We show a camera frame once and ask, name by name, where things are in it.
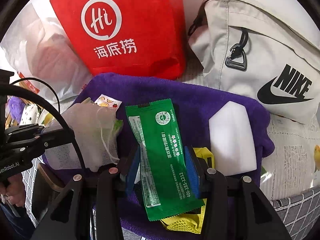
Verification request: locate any white plastic shopping bag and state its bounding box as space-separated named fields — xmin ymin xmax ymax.
xmin=0 ymin=1 xmax=96 ymax=103

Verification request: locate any beige canvas waist bag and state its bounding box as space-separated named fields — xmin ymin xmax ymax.
xmin=187 ymin=0 xmax=320 ymax=125

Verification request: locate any translucent drawstring pouch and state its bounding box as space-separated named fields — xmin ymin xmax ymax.
xmin=44 ymin=102 xmax=121 ymax=173

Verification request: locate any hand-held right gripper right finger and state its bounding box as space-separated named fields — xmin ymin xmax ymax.
xmin=183 ymin=144 xmax=293 ymax=240

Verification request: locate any yellow mesh bag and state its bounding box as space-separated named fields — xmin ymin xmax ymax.
xmin=160 ymin=147 xmax=216 ymax=235

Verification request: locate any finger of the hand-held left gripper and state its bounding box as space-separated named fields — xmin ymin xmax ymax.
xmin=4 ymin=123 xmax=45 ymax=141
xmin=22 ymin=129 xmax=76 ymax=156

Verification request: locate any purple towel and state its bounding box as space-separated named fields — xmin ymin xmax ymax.
xmin=42 ymin=72 xmax=275 ymax=240

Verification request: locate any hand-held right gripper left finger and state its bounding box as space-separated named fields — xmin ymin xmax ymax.
xmin=31 ymin=144 xmax=141 ymax=240

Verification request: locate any white flower print pillow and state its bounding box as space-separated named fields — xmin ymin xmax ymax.
xmin=19 ymin=104 xmax=38 ymax=126

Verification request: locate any white sponge block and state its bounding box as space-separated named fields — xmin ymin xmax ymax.
xmin=208 ymin=100 xmax=258 ymax=178

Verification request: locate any fruit print sachet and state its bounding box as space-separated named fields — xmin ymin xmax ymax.
xmin=94 ymin=94 xmax=122 ymax=110

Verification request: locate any green snack packet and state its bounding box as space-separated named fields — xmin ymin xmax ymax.
xmin=125 ymin=98 xmax=207 ymax=222

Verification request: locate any red paper bag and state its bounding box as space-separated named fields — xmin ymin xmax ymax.
xmin=49 ymin=0 xmax=187 ymax=81

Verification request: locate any person's left hand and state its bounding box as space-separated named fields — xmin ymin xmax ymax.
xmin=0 ymin=174 xmax=26 ymax=207

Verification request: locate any dark olive tin box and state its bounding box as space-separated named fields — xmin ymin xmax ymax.
xmin=31 ymin=163 xmax=66 ymax=221

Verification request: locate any grey checked blanket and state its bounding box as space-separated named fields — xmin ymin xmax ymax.
xmin=21 ymin=155 xmax=320 ymax=240

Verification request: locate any purple fluffy cloth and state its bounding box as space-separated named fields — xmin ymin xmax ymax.
xmin=7 ymin=97 xmax=26 ymax=121

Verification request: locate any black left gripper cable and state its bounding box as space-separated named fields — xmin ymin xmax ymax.
xmin=9 ymin=77 xmax=86 ymax=171

